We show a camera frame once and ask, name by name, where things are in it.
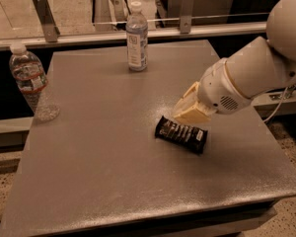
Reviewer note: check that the blue label water bottle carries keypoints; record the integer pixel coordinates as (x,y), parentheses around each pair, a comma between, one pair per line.
(137,38)

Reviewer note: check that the black rxbar chocolate wrapper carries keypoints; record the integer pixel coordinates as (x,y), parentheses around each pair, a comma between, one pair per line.
(190,137)

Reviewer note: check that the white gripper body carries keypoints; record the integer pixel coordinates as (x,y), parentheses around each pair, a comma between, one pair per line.
(218,89)

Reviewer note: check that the grey metal bracket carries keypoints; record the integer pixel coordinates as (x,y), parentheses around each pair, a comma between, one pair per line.
(186,16)
(49,28)

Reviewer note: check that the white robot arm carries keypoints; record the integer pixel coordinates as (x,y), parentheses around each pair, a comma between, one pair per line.
(263,65)

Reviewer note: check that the left grey metal bracket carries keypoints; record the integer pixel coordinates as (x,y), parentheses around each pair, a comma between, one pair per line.
(49,28)

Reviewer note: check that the right grey metal bracket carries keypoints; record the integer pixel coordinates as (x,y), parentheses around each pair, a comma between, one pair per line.
(186,16)

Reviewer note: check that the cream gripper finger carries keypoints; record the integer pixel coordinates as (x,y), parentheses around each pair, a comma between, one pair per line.
(192,112)
(192,89)

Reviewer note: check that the clear red label water bottle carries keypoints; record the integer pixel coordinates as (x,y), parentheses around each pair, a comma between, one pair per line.
(27,70)

